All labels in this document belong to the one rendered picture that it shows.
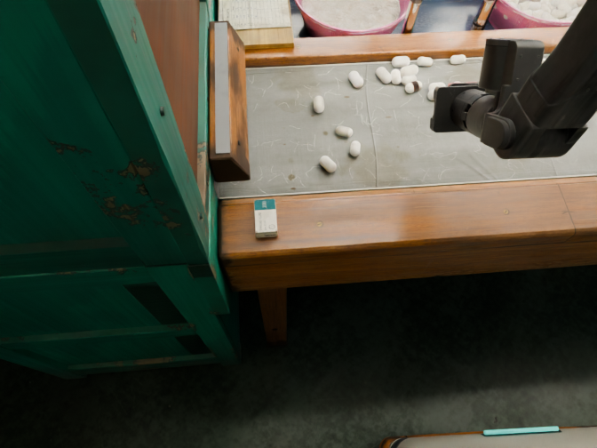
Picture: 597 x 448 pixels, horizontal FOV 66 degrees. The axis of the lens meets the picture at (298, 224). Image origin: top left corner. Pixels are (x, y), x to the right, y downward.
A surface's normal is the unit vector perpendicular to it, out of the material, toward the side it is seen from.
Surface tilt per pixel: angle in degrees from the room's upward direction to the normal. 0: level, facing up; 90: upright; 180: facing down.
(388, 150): 0
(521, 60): 47
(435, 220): 0
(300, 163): 0
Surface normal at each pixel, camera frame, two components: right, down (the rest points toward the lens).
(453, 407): 0.02, -0.44
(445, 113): 0.08, 0.41
